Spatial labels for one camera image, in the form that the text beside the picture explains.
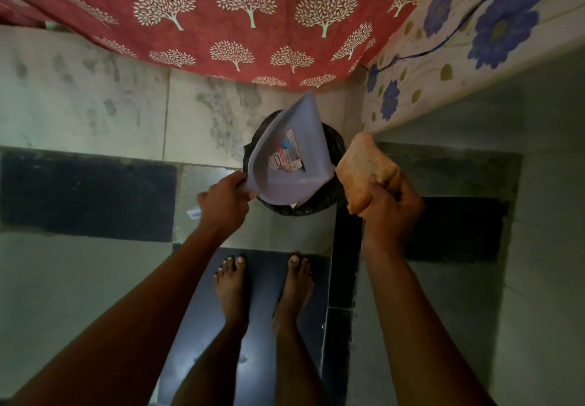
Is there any person's right hand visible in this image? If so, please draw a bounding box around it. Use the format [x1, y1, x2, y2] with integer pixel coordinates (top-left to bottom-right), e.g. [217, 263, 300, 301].
[358, 175, 425, 255]

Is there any person's left hand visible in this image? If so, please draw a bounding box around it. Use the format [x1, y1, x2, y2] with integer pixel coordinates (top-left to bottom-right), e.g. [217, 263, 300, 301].
[197, 171, 251, 237]

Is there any brown cleaning cloth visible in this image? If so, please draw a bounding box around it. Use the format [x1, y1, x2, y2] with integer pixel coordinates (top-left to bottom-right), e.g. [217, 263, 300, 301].
[336, 132, 402, 215]

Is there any grey plastic dustpan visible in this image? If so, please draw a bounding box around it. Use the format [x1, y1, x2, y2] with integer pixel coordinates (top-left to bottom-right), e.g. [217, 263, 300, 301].
[186, 92, 337, 219]

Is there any person's right forearm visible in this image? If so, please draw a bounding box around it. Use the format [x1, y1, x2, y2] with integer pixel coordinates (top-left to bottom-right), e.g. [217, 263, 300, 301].
[363, 241, 496, 406]

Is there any person's left forearm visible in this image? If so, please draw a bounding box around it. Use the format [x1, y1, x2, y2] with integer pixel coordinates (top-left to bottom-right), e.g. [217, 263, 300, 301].
[9, 225, 229, 406]

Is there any black trash bin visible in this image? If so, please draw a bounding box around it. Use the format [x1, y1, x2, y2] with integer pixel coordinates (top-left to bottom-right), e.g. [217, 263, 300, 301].
[243, 110, 346, 217]

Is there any person's left leg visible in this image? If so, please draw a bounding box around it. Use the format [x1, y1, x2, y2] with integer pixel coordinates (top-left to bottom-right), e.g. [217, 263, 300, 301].
[171, 256, 251, 406]

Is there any person's leg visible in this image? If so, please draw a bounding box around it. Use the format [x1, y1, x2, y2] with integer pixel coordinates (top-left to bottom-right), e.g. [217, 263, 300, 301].
[272, 255, 327, 406]
[171, 256, 251, 406]

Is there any person's right leg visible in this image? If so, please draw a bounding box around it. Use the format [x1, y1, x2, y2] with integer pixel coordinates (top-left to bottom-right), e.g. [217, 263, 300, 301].
[272, 255, 327, 406]

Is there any red tree-print curtain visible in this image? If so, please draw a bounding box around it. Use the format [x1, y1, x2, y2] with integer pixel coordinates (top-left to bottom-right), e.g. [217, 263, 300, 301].
[0, 0, 453, 89]

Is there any white blue-flower cloth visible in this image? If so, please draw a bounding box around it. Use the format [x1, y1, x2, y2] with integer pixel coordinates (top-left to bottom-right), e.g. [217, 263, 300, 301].
[361, 0, 585, 134]

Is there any blue cable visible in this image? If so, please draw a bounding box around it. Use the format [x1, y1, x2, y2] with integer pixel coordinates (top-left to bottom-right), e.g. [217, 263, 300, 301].
[366, 0, 579, 73]

